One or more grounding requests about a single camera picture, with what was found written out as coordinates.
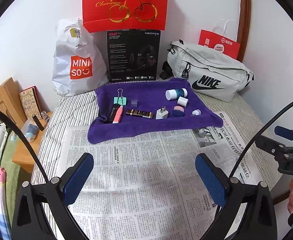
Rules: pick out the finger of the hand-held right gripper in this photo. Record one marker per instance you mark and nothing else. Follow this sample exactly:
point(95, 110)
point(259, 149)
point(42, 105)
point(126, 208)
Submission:
point(284, 132)
point(269, 142)

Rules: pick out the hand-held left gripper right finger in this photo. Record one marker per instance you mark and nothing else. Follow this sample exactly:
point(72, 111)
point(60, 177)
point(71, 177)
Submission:
point(211, 180)

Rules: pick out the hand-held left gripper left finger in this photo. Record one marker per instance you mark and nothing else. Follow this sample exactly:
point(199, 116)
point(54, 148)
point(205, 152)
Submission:
point(77, 177)

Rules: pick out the small white night light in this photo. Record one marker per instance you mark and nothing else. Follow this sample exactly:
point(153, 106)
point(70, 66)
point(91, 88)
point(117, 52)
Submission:
point(197, 112)

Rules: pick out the black slim case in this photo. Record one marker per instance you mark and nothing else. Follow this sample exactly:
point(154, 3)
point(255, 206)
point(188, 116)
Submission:
point(112, 113)

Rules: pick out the pink and white marker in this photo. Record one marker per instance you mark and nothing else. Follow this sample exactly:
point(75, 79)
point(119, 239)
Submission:
point(119, 115)

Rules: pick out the pink and blue small container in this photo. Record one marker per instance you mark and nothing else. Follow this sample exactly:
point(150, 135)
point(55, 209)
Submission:
point(179, 111)

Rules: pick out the white charger plug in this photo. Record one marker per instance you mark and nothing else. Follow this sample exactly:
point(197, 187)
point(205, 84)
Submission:
point(161, 113)

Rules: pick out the small white roll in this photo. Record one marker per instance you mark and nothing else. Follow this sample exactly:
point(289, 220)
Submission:
point(182, 101)

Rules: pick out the green binder clip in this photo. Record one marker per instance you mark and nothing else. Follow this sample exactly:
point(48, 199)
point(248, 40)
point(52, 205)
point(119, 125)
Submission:
point(120, 101)

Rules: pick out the small clear plastic box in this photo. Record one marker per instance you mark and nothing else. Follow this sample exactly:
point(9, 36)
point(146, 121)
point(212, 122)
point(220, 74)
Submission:
point(134, 103)

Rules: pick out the white and blue bottle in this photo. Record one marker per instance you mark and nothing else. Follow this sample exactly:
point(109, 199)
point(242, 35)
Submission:
point(172, 94)

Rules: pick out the person's right hand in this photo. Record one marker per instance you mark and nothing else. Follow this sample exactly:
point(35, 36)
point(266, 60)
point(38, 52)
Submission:
point(292, 195)

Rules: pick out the wooden nightstand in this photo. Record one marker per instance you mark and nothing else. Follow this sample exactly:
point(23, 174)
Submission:
point(24, 155)

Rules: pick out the newspaper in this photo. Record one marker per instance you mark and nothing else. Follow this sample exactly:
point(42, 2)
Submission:
point(136, 167)

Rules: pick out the clear container blue contents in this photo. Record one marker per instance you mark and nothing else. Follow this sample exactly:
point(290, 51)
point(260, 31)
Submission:
point(30, 131)

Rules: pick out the black tube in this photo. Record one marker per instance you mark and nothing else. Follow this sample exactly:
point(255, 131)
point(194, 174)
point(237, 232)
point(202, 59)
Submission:
point(38, 123)

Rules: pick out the green cloth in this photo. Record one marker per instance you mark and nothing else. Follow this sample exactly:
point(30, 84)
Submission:
point(10, 170)

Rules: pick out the striped bedsheet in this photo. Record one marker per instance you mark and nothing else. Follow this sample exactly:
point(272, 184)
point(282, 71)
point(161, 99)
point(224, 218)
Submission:
point(59, 110)

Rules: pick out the purple towel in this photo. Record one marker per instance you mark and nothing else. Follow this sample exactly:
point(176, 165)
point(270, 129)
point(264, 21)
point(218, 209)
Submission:
point(149, 127)

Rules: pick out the brown patterned book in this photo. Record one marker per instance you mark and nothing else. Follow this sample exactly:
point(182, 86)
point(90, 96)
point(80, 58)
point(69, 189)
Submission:
point(29, 102)

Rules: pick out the grey waist bag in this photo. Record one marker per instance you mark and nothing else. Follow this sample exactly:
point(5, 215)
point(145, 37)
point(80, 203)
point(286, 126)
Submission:
point(211, 62)

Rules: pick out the white plastic shopping bag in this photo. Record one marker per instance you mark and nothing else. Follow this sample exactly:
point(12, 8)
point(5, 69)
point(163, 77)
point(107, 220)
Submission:
point(64, 55)

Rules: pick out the brown wooden headboard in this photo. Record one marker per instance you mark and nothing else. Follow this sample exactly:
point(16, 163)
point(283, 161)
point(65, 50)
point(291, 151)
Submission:
point(245, 10)

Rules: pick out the black headphone box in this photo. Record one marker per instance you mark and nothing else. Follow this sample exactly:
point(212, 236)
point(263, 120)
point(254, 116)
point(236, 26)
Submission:
point(121, 55)

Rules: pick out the red gift bag gold cherries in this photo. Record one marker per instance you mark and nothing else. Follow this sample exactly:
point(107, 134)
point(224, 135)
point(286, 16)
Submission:
point(94, 17)

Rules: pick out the light wooden frame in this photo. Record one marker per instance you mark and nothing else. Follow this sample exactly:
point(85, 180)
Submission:
point(6, 97)

